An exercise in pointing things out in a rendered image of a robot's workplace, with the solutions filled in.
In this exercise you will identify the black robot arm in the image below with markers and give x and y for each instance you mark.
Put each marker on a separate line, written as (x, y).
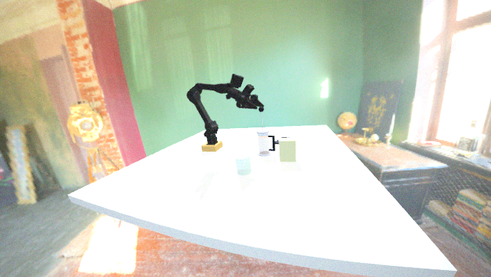
(193, 95)

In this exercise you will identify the french press coffee maker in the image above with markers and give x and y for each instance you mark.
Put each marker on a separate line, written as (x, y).
(263, 140)

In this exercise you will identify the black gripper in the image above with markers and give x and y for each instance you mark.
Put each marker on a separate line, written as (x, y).
(246, 102)

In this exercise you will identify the pale mint cylinder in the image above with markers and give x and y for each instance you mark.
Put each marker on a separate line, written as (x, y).
(243, 164)

